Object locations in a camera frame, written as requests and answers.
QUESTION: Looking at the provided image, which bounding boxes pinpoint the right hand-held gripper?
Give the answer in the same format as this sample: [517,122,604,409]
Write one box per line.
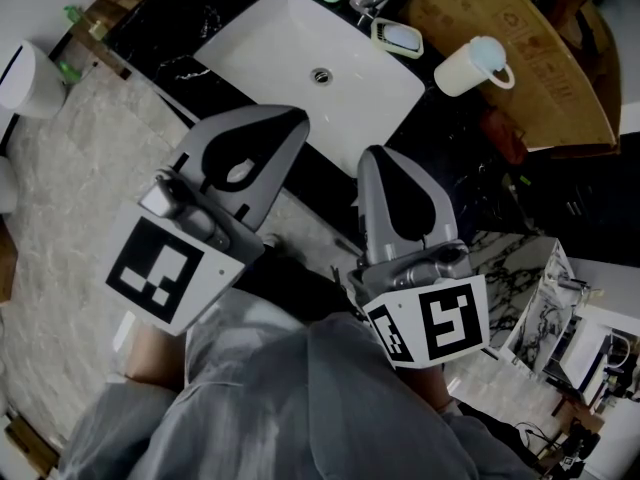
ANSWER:
[347,144,490,371]

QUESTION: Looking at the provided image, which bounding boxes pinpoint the person's right forearm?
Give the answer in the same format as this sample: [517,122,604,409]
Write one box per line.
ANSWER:
[399,362,451,412]

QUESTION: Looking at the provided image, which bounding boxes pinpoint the brown leather pouch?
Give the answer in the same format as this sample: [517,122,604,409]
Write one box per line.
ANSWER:
[478,107,530,165]

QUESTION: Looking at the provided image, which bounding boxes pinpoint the large cardboard box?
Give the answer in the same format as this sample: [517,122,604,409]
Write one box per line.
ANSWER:
[399,0,624,154]

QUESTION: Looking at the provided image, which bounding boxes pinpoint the white rounded container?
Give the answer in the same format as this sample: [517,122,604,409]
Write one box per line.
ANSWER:
[0,156,20,214]

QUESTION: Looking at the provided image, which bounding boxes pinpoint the soap dish with soap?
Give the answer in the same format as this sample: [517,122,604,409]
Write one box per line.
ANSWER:
[369,16,425,60]

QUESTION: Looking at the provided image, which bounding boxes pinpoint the white cup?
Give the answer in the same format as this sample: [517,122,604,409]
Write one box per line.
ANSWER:
[433,36,516,98]

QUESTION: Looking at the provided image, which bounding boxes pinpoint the white cabinet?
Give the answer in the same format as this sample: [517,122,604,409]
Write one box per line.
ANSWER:
[542,302,640,402]

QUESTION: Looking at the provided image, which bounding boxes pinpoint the person's left forearm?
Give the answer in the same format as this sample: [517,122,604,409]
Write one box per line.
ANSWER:
[124,322,189,390]

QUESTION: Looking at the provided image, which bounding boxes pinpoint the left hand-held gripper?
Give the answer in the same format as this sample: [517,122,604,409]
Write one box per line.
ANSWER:
[103,105,297,337]

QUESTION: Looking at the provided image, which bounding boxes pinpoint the person's black trousers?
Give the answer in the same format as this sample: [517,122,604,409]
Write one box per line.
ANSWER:
[224,240,371,340]

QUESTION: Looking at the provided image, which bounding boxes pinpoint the person's grey shirt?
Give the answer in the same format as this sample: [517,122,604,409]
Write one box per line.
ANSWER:
[57,312,541,480]

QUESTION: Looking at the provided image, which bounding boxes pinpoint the white sink basin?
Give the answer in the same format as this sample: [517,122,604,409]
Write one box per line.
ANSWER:
[192,0,427,178]

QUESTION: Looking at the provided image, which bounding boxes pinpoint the marble-pattern cabinet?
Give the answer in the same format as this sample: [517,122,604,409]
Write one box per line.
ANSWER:
[469,230,594,382]

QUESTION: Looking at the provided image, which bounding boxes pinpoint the black cabinet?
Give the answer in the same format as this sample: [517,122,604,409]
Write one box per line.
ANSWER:
[499,132,640,264]

